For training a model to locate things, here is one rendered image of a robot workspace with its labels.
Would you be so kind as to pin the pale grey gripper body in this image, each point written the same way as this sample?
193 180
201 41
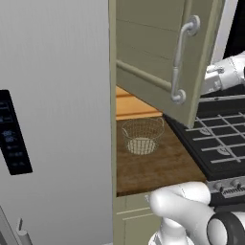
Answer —
213 83

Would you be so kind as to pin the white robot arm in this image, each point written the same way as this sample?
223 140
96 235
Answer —
182 207

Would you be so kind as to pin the olive base cabinet door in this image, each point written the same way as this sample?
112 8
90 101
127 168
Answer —
140 231

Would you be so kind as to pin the black hob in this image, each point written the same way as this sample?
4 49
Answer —
217 143

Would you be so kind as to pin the grey hob knob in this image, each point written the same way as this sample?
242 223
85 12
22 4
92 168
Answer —
218 186
236 182

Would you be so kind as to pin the olive drawer front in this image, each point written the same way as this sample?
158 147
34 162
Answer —
132 203

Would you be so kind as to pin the grey fridge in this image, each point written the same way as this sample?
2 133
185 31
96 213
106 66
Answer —
60 95

